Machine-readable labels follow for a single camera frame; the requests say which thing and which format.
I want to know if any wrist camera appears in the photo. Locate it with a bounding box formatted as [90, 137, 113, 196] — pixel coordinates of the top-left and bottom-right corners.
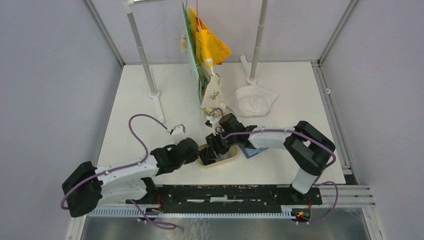
[170, 124, 187, 142]
[205, 115, 219, 130]

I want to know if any right rack pole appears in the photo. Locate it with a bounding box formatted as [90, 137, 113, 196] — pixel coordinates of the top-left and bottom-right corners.
[240, 0, 269, 86]

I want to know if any rack pole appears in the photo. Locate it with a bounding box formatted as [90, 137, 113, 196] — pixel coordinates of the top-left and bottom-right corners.
[121, 0, 166, 123]
[240, 0, 269, 86]

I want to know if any left rack pole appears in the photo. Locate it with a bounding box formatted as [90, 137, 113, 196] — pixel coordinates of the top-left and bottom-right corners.
[121, 0, 166, 123]

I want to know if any dinosaur print hanging cloth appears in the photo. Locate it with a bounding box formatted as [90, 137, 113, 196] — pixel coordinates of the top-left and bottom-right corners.
[180, 37, 226, 116]

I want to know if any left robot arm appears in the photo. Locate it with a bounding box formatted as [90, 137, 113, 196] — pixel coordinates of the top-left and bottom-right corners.
[60, 137, 199, 218]

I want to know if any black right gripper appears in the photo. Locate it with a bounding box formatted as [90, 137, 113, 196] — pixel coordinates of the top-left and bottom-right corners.
[205, 129, 236, 161]

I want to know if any yellow hanging cloth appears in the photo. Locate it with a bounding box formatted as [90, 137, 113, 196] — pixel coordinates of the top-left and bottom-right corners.
[188, 6, 232, 68]

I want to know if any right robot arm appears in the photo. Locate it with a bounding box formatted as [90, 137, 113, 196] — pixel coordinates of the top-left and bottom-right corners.
[199, 113, 336, 204]

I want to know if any light green hanging cloth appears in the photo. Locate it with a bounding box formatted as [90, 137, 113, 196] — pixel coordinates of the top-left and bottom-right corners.
[181, 2, 203, 107]

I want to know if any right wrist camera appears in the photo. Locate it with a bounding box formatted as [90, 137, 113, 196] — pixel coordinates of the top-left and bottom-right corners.
[205, 115, 219, 130]

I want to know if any white crumpled cloth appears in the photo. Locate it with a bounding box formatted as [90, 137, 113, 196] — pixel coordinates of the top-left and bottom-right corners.
[225, 85, 279, 117]

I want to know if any beige oval tray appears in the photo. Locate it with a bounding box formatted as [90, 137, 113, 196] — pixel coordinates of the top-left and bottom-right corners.
[195, 144, 238, 168]

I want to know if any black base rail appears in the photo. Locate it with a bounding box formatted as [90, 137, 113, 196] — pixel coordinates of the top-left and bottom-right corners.
[135, 185, 322, 214]

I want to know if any white slotted cable duct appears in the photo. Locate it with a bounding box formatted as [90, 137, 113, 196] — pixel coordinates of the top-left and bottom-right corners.
[86, 206, 312, 220]

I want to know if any blue leather card holder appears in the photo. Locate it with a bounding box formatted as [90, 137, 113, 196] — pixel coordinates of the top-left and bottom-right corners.
[240, 147, 268, 159]

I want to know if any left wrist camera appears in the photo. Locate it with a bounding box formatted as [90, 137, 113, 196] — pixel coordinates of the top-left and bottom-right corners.
[170, 124, 187, 142]

